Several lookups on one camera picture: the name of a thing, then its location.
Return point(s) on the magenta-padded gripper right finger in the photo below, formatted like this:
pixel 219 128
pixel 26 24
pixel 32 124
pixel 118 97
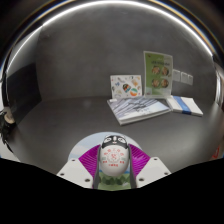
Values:
pixel 145 168

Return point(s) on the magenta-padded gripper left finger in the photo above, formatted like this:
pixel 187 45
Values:
pixel 83 168

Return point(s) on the white panda-print computer mouse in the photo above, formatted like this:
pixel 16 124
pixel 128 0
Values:
pixel 114 160

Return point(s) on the grey cover book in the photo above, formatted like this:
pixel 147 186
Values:
pixel 136 108

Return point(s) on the white book with blue band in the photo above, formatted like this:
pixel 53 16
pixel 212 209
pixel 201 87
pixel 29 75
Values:
pixel 186 106

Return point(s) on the white card with colourful stickers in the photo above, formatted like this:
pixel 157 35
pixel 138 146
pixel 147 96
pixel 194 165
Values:
pixel 125 86

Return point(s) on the small black clamp device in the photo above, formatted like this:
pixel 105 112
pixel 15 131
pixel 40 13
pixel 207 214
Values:
pixel 6 125

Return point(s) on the clear stand with green menu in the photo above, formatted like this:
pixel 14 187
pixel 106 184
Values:
pixel 158 73

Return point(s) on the black panel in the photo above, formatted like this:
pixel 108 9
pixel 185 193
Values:
pixel 23 90

